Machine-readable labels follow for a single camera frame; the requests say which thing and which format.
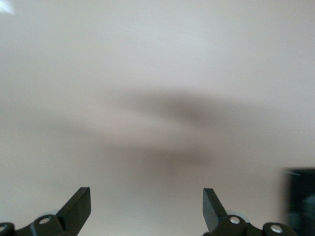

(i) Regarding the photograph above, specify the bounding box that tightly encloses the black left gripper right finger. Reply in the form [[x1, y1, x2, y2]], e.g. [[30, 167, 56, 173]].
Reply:
[[202, 188, 297, 236]]

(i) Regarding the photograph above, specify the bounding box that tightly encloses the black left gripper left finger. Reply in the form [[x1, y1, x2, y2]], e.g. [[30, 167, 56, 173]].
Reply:
[[0, 187, 92, 236]]

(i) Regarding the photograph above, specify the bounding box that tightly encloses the small black smartphone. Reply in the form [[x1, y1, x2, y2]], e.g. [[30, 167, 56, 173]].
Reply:
[[282, 168, 315, 236]]

